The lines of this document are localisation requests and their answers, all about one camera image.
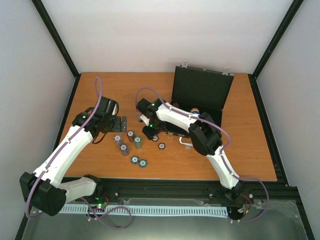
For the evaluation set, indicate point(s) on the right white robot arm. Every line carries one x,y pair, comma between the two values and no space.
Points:
205,135

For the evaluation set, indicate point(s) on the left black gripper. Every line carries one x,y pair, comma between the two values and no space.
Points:
123,128

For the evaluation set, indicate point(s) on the purple chip stack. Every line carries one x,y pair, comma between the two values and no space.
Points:
124,150
118,140

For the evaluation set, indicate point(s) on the blue short stack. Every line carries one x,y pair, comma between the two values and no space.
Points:
135,160
143,163

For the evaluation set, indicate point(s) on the light blue cable duct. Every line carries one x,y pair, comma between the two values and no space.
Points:
164,211

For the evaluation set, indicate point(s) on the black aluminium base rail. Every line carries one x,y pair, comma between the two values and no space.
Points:
208,191

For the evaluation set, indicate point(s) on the brown tall chip stack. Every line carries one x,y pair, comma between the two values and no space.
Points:
131,135

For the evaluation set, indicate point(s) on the left black frame post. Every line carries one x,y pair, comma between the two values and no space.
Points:
46,19

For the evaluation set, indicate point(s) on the blue short stack right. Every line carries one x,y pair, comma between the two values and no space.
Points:
143,163

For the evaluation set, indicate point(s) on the black frame post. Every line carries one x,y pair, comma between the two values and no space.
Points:
284,24
46,19

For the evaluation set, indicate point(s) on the purple chip stack upper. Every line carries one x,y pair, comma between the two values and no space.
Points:
118,140

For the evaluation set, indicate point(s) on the black poker set case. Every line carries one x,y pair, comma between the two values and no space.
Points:
204,89

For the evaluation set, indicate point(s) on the purple chip stack lower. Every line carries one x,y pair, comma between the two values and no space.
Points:
124,150

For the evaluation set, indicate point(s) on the green tall chip stack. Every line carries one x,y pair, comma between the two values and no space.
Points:
137,140

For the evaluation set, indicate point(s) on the right black frame post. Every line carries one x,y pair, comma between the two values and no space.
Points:
284,24

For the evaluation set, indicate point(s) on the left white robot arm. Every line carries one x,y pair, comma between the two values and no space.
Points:
44,190

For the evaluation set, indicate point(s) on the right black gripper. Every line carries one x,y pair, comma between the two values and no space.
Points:
150,134

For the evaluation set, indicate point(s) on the blue short stack left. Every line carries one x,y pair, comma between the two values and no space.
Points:
135,160

